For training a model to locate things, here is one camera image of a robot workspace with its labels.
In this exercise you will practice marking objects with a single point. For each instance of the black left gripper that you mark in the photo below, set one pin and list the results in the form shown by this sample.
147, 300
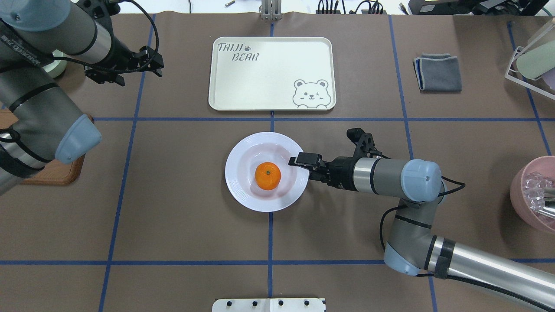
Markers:
120, 55

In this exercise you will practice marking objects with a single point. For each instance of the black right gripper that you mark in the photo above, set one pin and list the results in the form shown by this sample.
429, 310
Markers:
342, 172

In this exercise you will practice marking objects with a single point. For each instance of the orange mandarin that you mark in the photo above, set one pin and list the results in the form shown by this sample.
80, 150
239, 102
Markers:
267, 176

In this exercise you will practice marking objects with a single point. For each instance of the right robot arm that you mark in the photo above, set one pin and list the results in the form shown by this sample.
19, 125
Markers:
411, 247

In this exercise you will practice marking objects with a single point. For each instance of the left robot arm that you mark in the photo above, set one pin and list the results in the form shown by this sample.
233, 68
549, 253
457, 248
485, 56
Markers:
32, 29

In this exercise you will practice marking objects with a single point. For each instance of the cream bear tray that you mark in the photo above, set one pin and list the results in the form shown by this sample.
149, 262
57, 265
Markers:
272, 74

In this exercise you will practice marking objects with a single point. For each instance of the green ceramic bowl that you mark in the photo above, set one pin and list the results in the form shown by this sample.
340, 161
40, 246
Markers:
57, 67

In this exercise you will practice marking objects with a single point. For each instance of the wooden cutting board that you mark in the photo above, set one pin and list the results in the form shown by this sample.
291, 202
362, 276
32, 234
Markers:
60, 171

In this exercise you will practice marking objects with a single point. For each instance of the grey folded cloth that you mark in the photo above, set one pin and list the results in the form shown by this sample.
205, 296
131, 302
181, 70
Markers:
438, 73

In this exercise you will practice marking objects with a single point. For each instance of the pink bowl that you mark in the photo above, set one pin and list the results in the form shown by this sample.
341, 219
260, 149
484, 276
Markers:
544, 165

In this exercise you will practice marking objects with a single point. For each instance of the clear plastic ice pieces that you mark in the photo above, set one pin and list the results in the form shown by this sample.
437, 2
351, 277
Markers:
535, 180

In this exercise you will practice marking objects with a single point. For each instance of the metal scoop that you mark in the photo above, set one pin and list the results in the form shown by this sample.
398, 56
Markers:
542, 201

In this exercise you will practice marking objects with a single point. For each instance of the green cup on rack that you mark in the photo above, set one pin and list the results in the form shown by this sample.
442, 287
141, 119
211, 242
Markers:
532, 64

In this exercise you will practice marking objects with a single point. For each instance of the purple cup on rack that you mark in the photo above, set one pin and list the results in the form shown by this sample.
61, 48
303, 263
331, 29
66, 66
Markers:
549, 78

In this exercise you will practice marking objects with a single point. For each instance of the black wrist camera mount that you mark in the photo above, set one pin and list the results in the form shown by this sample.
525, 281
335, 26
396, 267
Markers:
365, 145

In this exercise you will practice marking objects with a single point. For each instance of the aluminium frame post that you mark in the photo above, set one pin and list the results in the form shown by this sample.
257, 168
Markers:
271, 10

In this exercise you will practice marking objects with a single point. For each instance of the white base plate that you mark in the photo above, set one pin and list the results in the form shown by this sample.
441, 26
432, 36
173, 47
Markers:
270, 305

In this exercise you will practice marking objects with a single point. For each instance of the white wire cup rack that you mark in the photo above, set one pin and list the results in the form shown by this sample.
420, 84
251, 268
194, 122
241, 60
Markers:
541, 36

